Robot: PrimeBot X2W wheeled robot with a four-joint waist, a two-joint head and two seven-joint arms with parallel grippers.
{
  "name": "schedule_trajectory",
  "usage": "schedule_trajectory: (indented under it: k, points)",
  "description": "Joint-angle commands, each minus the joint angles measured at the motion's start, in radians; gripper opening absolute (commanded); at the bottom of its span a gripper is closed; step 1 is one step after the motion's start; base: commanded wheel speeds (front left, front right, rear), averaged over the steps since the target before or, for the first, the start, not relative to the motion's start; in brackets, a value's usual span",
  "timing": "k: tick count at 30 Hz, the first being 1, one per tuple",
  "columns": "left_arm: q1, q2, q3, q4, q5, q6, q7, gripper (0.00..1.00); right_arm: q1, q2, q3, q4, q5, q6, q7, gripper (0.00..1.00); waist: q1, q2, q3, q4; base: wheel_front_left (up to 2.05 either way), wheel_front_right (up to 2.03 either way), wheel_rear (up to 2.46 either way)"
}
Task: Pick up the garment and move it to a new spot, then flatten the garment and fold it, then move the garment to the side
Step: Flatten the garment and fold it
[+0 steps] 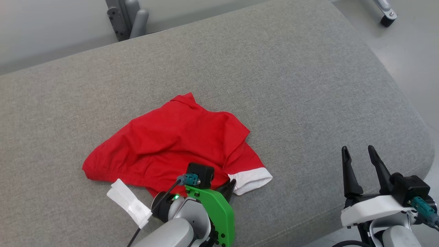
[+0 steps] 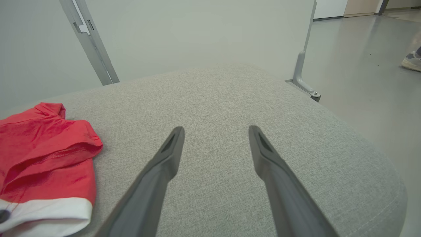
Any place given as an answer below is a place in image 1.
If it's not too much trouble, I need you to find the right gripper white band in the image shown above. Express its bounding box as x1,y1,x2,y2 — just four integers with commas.
341,145,415,227

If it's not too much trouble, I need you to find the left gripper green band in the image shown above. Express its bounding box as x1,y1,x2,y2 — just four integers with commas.
185,178,237,247

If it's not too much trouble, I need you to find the red shirt with white cuffs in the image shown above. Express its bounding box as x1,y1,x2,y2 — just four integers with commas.
82,93,273,228

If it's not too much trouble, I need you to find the grey fabric sofa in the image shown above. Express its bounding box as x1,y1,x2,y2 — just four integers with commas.
0,0,435,247

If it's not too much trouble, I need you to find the grey leg with black caster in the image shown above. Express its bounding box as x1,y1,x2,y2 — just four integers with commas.
372,0,398,28

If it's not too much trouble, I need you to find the teal left camera connector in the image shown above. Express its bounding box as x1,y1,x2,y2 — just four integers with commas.
177,173,200,186

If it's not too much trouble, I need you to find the teal camera connector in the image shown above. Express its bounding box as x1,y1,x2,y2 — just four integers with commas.
411,197,439,227
177,173,200,186

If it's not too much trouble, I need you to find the teal right camera connector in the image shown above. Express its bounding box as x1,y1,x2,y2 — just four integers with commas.
411,197,439,227

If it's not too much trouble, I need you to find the black left camera cable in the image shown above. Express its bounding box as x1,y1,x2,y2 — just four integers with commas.
126,178,182,247

